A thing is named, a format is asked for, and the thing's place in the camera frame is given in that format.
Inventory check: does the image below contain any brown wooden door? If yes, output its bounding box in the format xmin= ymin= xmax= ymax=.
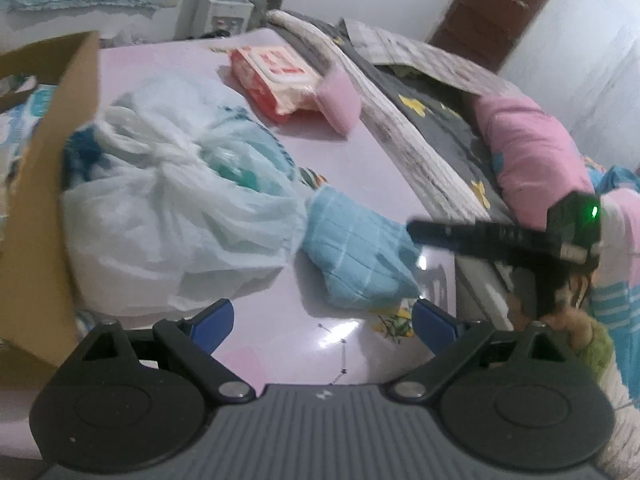
xmin=429 ymin=0 xmax=567 ymax=74

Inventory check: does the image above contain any plaid cloth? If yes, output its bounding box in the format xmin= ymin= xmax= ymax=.
xmin=342 ymin=17 xmax=527 ymax=97

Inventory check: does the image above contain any brown cardboard box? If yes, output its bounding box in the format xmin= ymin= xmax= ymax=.
xmin=0 ymin=31 xmax=104 ymax=392

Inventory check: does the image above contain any grey blanket with yellow stars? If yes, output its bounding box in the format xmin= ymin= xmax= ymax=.
xmin=300 ymin=15 xmax=506 ymax=206

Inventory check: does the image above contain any white grey patterned quilt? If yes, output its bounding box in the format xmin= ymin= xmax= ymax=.
xmin=265 ymin=9 xmax=516 ymax=226

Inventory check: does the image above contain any pink pillow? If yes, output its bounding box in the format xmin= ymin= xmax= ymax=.
xmin=471 ymin=91 xmax=597 ymax=223

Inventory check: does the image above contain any person's right hand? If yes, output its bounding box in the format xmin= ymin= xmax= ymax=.
xmin=505 ymin=270 xmax=596 ymax=349

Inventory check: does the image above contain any white plastic bag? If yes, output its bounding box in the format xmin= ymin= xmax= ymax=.
xmin=61 ymin=71 xmax=309 ymax=317

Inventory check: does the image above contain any white water dispenser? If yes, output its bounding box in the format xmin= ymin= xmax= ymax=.
xmin=191 ymin=0 xmax=257 ymax=38

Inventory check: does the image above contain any light blue towel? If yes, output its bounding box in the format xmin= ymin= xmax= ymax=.
xmin=299 ymin=184 xmax=424 ymax=311

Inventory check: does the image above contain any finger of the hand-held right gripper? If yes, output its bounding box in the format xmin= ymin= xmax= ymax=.
xmin=406 ymin=218 xmax=552 ymax=266

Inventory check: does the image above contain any red tissue pack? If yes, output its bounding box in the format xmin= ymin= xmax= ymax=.
xmin=228 ymin=44 xmax=322 ymax=126

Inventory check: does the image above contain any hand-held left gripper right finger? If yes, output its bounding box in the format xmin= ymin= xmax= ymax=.
xmin=387 ymin=297 xmax=566 ymax=404

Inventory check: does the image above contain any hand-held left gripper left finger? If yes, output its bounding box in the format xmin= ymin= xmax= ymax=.
xmin=80 ymin=297 xmax=256 ymax=404

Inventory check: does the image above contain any pink sponge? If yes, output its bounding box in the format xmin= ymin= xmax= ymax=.
xmin=315 ymin=71 xmax=366 ymax=137

